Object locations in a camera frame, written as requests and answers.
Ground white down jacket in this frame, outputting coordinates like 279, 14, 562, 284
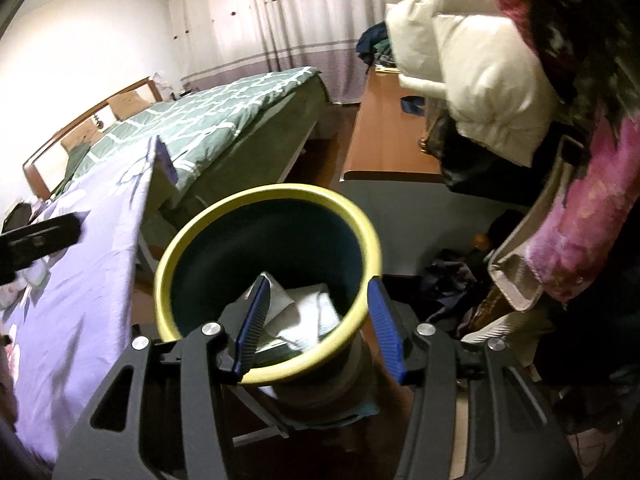
377, 0, 561, 168

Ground wooden bed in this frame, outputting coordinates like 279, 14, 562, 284
22, 66, 333, 211

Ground brown pillow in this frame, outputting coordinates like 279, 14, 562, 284
107, 91, 153, 118
60, 127, 103, 156

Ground dark clothes heap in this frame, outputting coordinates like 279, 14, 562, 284
420, 255, 496, 331

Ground dark grey mat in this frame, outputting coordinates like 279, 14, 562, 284
336, 170, 531, 281

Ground black glossy jacket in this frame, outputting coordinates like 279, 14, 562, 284
440, 135, 551, 206

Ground white paper towel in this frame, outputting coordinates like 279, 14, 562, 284
270, 285, 346, 353

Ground pink floral fleece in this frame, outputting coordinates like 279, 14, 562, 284
530, 110, 640, 306

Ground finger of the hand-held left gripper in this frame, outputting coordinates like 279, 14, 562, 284
0, 212, 82, 262

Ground green checked duvet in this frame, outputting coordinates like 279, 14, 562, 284
62, 66, 321, 196

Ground yellow rimmed trash bin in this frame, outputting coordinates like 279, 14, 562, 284
154, 184, 383, 413

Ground pile of mixed clothes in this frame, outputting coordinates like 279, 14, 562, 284
356, 21, 401, 68

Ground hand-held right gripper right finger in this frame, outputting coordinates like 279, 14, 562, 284
366, 275, 583, 480

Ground purple floral tablecloth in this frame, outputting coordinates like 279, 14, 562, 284
0, 135, 173, 466

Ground teal plastic stool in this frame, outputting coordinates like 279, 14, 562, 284
270, 395, 383, 433

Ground beige wrapper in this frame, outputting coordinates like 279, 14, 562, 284
244, 271, 293, 333

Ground pink and white curtain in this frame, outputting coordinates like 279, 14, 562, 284
162, 0, 396, 106

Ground wooden desk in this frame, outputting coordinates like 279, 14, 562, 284
339, 65, 451, 183

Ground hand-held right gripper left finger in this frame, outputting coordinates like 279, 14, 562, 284
52, 274, 273, 480

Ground beige bag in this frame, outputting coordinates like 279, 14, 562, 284
487, 135, 591, 311

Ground brown bag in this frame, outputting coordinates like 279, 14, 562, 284
419, 105, 461, 161

